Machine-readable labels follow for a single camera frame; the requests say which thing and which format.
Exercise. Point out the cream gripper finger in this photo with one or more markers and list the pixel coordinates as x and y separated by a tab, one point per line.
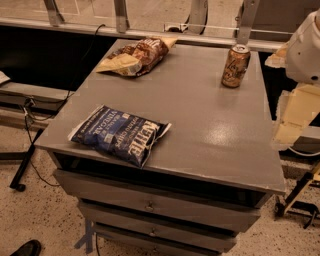
278	58
295	111

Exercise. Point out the orange soda can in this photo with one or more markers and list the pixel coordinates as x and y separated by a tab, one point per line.
236	65

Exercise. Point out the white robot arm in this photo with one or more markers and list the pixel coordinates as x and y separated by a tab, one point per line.
300	57

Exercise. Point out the brown chip bag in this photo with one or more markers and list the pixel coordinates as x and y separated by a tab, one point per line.
136	59

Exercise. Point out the blue kettle chip bag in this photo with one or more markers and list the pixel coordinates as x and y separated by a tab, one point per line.
123	135

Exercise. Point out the grey drawer cabinet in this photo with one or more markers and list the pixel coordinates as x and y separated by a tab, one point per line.
207	177

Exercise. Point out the black stand leg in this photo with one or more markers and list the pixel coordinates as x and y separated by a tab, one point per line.
16	184

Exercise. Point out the black shoe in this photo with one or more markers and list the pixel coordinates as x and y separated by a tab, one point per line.
30	248

